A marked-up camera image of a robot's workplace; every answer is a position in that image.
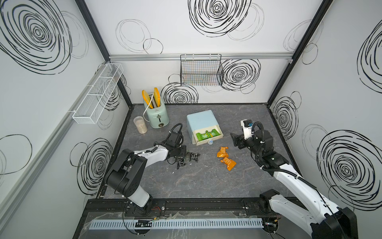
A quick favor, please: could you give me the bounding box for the orange cookie packet upper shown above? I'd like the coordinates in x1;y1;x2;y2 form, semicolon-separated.
216;147;229;158

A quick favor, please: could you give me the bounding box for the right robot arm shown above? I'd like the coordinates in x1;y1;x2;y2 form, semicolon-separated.
231;130;359;239

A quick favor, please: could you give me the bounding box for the yellow toast slice right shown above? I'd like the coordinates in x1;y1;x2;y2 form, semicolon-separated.
154;87;161;107

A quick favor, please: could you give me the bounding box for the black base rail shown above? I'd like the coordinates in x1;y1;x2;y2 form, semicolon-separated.
84;197;275;217

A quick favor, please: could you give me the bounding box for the white mesh wall shelf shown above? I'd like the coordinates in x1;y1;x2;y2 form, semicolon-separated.
72;63;123;124

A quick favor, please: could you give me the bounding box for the blue cream drawer cabinet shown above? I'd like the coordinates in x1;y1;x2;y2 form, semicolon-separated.
187;110;218;136

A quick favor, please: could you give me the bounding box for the black wire wall basket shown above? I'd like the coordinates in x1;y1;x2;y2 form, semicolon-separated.
180;54;222;86

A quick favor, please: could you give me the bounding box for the yellow toast slice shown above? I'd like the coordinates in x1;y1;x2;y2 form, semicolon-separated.
142;90;154;109
154;87;161;107

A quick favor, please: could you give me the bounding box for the orange cookie packet lower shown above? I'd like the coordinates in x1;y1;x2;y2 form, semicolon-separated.
220;157;237;171

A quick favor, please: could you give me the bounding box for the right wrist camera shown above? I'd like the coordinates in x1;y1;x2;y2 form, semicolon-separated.
240;119;253;140

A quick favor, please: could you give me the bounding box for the mint green toaster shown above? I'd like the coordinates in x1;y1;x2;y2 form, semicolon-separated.
146;103;169;128

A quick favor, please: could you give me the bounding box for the yellow toast slice left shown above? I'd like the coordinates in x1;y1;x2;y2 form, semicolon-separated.
142;90;154;109

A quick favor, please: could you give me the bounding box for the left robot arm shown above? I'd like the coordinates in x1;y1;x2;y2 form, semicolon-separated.
104;123;187;215

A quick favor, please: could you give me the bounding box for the slotted grey cable duct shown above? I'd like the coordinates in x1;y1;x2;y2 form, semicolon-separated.
89;218;264;230

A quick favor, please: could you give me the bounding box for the cream drawer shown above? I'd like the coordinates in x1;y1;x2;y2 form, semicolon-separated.
192;124;224;146

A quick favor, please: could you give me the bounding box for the orange cookie packet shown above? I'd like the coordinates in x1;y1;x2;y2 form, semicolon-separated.
220;157;237;171
216;147;229;158

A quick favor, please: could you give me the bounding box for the green cookie packet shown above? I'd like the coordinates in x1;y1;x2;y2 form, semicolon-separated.
208;129;221;138
196;132;210;141

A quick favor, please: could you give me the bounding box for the clear plastic cup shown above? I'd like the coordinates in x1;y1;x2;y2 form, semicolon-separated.
133;116;148;134

